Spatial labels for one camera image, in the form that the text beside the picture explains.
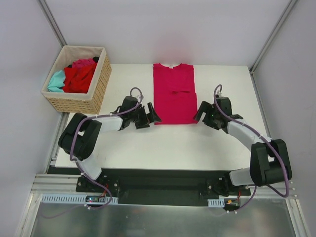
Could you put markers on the left slotted cable duct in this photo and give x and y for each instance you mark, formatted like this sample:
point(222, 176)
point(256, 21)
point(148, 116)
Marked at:
point(78, 199)

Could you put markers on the aluminium frame rail left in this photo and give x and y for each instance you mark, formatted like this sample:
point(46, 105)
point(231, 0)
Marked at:
point(52, 22)

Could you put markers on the aluminium frame rail right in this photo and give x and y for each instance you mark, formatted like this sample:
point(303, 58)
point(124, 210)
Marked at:
point(273, 34)

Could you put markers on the aluminium frame rail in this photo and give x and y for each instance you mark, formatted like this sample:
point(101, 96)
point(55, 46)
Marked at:
point(273, 34)
point(52, 22)

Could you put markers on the turquoise t shirt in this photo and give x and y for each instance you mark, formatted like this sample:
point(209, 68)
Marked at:
point(57, 82)

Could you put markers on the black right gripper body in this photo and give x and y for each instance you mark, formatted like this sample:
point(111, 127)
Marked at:
point(208, 116)

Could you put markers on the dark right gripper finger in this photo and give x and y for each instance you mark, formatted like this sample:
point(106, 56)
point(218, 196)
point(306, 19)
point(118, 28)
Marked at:
point(206, 108)
point(197, 116)

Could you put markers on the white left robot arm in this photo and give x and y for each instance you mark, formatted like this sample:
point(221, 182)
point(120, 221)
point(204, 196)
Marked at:
point(79, 137)

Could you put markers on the right slotted cable duct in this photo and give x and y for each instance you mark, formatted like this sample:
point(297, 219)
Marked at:
point(216, 203)

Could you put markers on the slotted cable duct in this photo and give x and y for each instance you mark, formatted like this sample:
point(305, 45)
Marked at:
point(78, 199)
point(216, 203)

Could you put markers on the red t shirt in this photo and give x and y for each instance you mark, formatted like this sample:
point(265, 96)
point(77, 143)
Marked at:
point(77, 80)

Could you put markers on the wicker basket with cloth liner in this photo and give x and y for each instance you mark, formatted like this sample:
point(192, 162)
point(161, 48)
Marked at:
point(87, 103)

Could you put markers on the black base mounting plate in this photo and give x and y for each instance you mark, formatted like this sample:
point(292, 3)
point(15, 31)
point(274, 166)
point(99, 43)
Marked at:
point(159, 187)

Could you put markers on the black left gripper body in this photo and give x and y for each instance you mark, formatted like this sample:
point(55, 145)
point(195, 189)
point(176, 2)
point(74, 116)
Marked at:
point(144, 117)

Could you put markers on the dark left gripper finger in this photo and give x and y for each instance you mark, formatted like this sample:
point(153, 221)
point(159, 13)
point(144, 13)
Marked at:
point(142, 124)
point(152, 115)

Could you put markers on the magenta t shirt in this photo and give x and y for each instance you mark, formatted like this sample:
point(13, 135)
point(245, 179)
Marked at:
point(175, 98)
point(84, 63)

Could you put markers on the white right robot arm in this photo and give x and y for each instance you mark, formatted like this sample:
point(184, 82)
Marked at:
point(269, 160)

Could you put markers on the magenta t shirt in basket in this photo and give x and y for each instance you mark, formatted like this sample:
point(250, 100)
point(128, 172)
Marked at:
point(84, 63)

